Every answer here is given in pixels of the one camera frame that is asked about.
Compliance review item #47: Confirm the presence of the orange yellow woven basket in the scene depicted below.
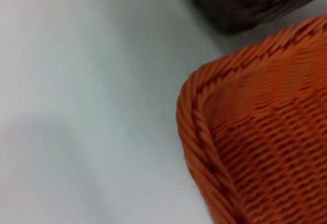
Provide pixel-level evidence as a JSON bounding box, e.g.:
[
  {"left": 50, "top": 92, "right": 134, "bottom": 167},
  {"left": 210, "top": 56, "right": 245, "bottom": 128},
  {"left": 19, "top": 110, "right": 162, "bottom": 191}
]
[{"left": 175, "top": 14, "right": 327, "bottom": 224}]

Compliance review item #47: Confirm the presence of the dark brown woven basket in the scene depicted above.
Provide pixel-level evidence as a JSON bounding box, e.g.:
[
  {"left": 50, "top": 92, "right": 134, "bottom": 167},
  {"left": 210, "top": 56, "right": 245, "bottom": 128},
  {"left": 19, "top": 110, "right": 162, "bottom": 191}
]
[{"left": 178, "top": 0, "right": 327, "bottom": 35}]

